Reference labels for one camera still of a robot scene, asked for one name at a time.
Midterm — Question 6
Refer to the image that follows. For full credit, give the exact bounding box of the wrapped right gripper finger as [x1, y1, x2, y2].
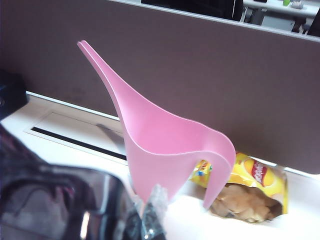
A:
[142, 183, 169, 240]

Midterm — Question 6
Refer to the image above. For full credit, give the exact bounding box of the dark glass cup with handle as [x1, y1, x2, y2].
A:
[0, 123, 143, 240]

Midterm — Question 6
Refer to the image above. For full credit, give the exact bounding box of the pink plastic watering can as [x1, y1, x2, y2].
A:
[76, 39, 237, 210]

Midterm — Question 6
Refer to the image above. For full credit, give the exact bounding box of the yellow potato chip bag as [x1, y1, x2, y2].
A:
[188, 152, 290, 224]

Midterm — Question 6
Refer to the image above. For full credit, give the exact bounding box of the brown desk divider panel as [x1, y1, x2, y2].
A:
[0, 0, 320, 176]

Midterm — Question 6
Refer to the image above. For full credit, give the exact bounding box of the black box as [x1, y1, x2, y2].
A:
[0, 69, 29, 121]

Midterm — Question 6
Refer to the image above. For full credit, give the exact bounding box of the desk cable grommet strip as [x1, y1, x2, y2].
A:
[23, 111, 129, 163]

